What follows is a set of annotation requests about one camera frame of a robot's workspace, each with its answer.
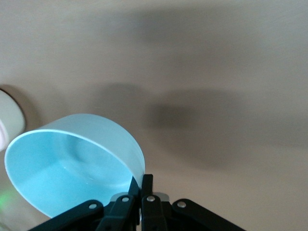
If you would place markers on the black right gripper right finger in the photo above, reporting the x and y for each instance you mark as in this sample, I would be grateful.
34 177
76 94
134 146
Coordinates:
156 216

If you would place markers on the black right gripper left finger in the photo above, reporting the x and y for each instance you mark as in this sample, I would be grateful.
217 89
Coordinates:
118 216

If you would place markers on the blue plastic bowl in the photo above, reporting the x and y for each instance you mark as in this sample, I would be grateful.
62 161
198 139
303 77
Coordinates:
67 173

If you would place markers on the white plastic bowl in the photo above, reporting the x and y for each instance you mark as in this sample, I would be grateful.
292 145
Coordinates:
10 115

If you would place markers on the brown table cover sheet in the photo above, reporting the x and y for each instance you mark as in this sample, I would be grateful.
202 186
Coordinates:
216 60

